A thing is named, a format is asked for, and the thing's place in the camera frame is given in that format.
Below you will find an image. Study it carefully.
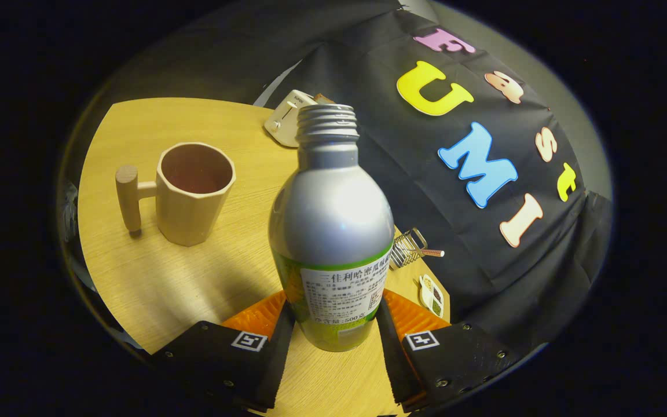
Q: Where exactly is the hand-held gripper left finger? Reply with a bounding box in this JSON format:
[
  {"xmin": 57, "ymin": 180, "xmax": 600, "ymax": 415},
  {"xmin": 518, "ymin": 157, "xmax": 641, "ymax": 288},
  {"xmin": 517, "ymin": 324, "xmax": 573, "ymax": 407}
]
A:
[{"xmin": 151, "ymin": 290, "xmax": 296, "ymax": 413}]

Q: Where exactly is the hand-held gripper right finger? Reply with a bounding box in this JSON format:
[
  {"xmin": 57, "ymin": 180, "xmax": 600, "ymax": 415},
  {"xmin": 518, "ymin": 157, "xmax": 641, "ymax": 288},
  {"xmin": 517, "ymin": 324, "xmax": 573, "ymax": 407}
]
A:
[{"xmin": 375, "ymin": 288, "xmax": 528, "ymax": 413}]

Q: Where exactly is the silver bottle with green label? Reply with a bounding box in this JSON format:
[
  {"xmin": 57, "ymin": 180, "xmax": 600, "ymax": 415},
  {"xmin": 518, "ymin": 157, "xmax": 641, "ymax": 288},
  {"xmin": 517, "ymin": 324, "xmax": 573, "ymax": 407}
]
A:
[{"xmin": 268, "ymin": 104, "xmax": 395, "ymax": 353}]

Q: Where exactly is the beige wooden cup with handle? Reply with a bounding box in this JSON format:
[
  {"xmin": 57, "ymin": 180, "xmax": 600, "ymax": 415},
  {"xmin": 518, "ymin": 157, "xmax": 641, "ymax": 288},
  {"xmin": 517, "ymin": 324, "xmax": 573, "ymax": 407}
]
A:
[{"xmin": 115, "ymin": 142, "xmax": 236, "ymax": 248}]

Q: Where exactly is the white divided dish with beans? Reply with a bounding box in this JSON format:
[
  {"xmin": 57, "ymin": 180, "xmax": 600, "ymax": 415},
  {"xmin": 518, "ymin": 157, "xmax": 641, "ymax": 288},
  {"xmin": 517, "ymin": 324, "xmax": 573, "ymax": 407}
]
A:
[{"xmin": 418, "ymin": 274, "xmax": 445, "ymax": 318}]

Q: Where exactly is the wooden table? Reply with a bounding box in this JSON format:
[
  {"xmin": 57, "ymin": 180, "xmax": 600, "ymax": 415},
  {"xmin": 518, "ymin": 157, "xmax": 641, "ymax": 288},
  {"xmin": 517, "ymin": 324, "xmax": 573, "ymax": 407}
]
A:
[{"xmin": 77, "ymin": 97, "xmax": 451, "ymax": 417}]

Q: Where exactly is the white toaster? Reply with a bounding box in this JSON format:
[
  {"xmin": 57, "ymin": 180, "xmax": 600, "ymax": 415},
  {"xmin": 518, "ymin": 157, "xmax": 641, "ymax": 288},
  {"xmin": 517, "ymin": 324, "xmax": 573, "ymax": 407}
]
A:
[{"xmin": 263, "ymin": 89, "xmax": 334, "ymax": 148}]

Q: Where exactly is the metal wire holder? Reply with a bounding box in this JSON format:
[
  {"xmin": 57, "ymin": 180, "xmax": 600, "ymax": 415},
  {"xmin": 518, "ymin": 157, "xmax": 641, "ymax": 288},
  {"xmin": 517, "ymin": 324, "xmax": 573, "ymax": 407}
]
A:
[{"xmin": 390, "ymin": 228, "xmax": 428, "ymax": 270}]

